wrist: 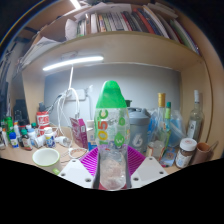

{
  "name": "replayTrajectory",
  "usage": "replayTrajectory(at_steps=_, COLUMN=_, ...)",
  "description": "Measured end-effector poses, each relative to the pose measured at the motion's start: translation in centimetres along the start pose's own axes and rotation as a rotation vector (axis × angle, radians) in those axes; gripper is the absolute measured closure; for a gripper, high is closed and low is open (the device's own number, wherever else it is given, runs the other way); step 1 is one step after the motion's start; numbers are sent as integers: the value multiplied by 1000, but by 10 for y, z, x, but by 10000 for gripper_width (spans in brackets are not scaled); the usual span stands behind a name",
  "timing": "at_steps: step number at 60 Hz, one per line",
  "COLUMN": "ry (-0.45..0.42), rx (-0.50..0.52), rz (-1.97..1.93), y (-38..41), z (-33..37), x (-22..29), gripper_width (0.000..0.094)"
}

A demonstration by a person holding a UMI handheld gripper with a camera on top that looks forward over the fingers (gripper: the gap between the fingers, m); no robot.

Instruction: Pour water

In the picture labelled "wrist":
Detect red and white canister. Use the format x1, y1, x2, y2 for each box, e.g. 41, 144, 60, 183
35, 110, 51, 136

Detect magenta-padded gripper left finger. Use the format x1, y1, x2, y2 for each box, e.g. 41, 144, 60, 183
58, 146, 101, 190

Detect white pill bottle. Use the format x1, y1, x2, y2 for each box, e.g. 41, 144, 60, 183
43, 126, 57, 149

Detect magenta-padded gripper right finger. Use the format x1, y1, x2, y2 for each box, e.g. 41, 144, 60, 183
125, 145, 169, 190

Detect wooden shelf unit with books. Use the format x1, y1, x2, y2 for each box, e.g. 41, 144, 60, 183
19, 0, 216, 148

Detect magenta pouch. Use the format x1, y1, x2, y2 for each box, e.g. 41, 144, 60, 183
69, 116, 89, 150

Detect white cables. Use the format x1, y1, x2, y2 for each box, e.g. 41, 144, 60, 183
49, 64, 92, 158

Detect grey shaker bottle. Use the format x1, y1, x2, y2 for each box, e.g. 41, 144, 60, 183
127, 106, 152, 155

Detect white LED light bar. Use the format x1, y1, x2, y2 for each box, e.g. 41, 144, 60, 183
42, 55, 105, 72

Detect brown jar with white lid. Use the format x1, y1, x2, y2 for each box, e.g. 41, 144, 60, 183
175, 137, 198, 169

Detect clear bottle with green cap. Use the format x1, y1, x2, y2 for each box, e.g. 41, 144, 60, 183
93, 80, 132, 192

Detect white bottle with blue cap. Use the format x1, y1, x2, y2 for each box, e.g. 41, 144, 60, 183
8, 132, 20, 149

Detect brown mug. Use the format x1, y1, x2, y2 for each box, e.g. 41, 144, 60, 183
189, 141, 220, 166

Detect ceiling light tube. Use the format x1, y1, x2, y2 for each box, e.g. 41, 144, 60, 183
69, 0, 82, 11

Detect blue and white carton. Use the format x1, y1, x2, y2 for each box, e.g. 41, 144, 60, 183
85, 119, 99, 152

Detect blue plastic bag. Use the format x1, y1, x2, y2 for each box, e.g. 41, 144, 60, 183
148, 109, 187, 150

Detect white mug with green handle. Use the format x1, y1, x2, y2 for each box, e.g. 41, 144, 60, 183
31, 147, 62, 175

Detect slim green-capped bottle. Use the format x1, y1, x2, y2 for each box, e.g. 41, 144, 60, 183
163, 101, 173, 145

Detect dark bottle with red label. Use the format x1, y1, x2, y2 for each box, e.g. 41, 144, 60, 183
20, 129, 34, 151

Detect green plastic container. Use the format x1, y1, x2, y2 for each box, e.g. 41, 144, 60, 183
3, 116, 15, 138

